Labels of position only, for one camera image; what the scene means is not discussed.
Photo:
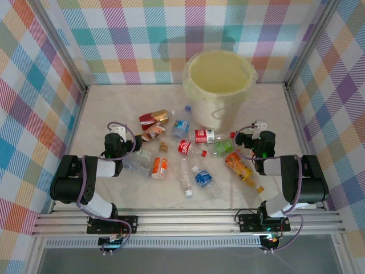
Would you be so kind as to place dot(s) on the orange juice bottle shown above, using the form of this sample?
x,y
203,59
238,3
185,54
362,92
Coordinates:
x,y
239,168

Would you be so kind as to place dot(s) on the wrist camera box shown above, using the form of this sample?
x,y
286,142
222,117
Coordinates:
x,y
118,132
260,125

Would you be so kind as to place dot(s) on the grey metal panel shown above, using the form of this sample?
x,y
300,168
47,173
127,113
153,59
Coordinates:
x,y
185,261

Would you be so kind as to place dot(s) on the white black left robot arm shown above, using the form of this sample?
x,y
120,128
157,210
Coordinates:
x,y
67,185

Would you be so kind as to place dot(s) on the small brown cap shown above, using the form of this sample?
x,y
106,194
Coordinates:
x,y
163,146

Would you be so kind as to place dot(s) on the red cola label bottle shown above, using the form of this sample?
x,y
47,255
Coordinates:
x,y
184,147

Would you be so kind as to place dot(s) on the white capped blue label bottle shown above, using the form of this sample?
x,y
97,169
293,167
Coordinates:
x,y
204,178

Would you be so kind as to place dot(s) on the left circuit board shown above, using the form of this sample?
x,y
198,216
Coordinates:
x,y
109,242

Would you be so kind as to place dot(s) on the blue capped water bottle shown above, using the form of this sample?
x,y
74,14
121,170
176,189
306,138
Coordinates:
x,y
180,125

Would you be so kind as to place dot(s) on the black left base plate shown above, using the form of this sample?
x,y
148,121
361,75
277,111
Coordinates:
x,y
127,219

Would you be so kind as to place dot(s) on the cream plastic bin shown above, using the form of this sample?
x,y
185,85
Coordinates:
x,y
211,114

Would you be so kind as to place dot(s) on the red green label bottle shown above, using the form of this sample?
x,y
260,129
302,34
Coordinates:
x,y
204,136

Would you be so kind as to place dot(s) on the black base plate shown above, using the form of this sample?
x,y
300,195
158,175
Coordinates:
x,y
248,222
127,219

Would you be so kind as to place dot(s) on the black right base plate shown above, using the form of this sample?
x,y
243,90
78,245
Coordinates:
x,y
248,222

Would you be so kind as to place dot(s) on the aluminium frame post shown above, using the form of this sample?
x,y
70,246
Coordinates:
x,y
310,42
60,42

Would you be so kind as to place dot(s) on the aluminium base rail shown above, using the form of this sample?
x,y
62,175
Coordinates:
x,y
185,221

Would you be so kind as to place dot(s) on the translucent yellow bin liner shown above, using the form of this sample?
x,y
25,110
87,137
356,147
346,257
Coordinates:
x,y
189,85

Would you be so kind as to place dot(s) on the brown coffee label bottle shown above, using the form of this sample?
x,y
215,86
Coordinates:
x,y
152,132

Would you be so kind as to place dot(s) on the clear bottle green white label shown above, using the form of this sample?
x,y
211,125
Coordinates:
x,y
144,154

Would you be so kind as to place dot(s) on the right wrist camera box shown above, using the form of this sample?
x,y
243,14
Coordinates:
x,y
260,125

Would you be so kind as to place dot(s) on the right circuit board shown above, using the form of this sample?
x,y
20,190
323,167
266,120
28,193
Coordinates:
x,y
269,242

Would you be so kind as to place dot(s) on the unlabelled clear bottle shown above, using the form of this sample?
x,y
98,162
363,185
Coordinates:
x,y
186,178

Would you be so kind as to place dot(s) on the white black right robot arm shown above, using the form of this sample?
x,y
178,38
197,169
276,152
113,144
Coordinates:
x,y
310,182

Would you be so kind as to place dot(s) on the large clear bottle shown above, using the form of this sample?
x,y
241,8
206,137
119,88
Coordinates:
x,y
137,169

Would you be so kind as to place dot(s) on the orange white label bottle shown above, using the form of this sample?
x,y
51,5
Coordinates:
x,y
159,167

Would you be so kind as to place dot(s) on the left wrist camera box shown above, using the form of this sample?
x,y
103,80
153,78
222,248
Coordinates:
x,y
118,132

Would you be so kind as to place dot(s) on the aluminium side rail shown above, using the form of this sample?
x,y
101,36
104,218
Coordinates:
x,y
293,108
77,120

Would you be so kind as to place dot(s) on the circuit board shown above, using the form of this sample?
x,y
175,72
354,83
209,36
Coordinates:
x,y
109,242
269,242

